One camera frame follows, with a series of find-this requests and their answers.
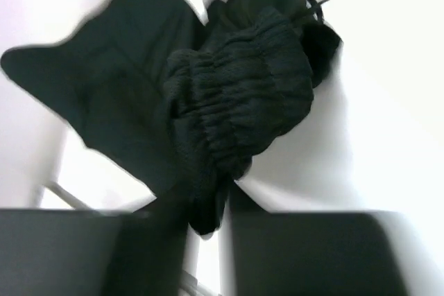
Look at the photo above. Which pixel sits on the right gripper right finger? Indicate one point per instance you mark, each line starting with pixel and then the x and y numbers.
pixel 307 253

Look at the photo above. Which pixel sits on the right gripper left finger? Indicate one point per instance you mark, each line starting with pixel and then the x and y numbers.
pixel 86 253

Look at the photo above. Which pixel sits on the black shorts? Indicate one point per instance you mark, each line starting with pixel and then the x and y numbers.
pixel 181 105

